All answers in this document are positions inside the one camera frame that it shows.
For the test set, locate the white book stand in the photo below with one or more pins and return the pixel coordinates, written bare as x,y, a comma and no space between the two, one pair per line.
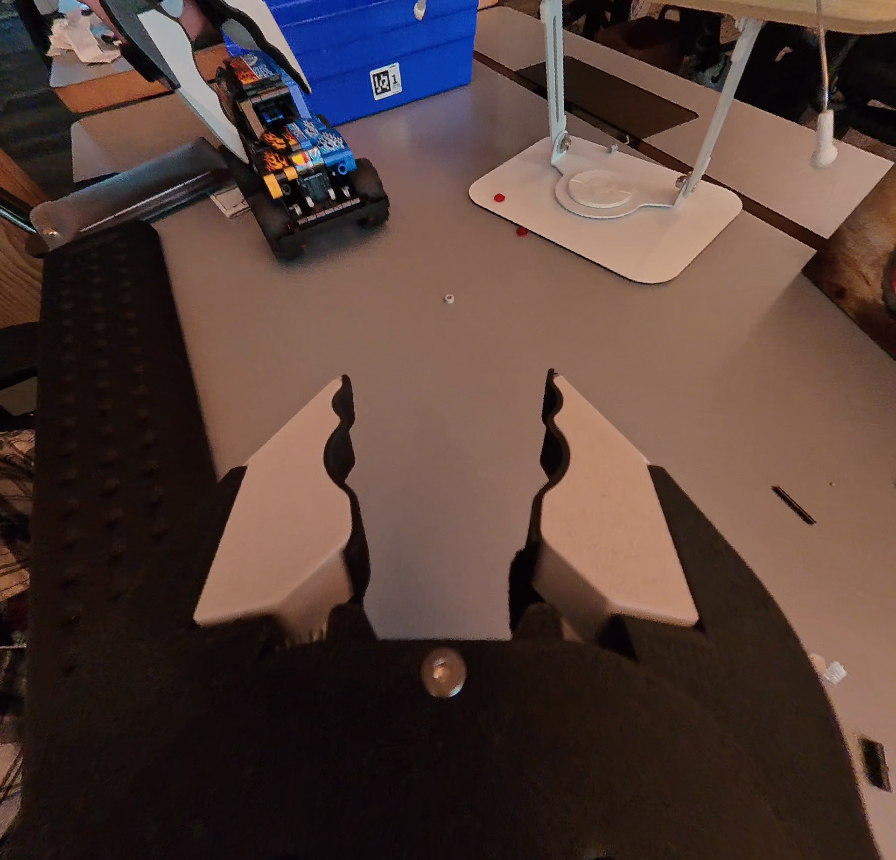
630,244

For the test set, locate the brick-built monster truck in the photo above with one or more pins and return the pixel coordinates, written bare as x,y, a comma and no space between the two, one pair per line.
308,174

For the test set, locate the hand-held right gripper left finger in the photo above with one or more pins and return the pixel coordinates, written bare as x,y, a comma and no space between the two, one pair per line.
280,524

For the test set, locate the red rim toy wheel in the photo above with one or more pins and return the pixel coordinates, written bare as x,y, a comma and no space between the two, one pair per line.
280,237

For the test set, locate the crumpled white paper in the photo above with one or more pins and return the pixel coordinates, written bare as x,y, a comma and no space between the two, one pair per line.
84,37

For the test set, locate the grey desk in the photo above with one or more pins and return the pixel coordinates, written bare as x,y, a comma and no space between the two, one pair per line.
455,356

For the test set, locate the small white gear piece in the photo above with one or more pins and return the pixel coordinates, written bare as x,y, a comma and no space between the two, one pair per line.
829,669

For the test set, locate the black chair armrest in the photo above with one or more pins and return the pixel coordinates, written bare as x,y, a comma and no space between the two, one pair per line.
126,195

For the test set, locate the blue storage bin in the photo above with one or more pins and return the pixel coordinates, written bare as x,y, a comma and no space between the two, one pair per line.
364,26

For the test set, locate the sticker sheet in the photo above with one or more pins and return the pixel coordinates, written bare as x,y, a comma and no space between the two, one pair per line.
231,202

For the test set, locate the thin black axle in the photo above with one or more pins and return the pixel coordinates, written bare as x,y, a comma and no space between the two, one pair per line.
794,504

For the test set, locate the small black brick piece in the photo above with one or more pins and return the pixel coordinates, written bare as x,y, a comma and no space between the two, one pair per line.
875,763

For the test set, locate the dark perforated chair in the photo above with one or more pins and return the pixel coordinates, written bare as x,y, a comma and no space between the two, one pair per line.
105,384

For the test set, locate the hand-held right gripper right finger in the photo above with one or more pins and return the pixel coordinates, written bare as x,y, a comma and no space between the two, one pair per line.
609,524

